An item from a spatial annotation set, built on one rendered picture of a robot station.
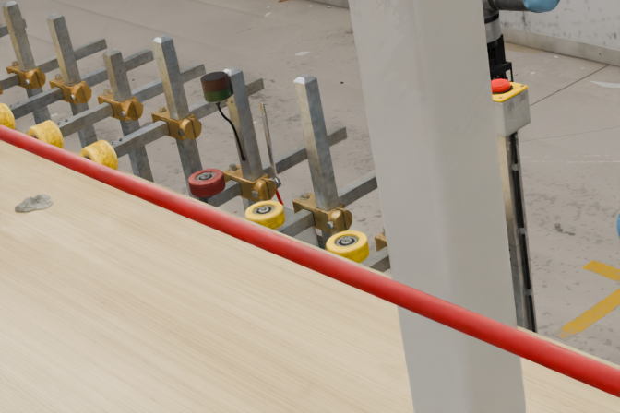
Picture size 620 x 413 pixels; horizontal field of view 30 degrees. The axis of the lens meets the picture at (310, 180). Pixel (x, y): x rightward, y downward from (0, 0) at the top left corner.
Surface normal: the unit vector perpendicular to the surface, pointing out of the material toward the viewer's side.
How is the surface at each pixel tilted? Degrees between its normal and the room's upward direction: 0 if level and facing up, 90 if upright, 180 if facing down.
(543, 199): 0
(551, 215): 0
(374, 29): 90
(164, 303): 0
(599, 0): 90
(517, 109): 90
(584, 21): 90
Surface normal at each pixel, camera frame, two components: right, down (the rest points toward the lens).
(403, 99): -0.73, 0.40
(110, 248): -0.17, -0.89
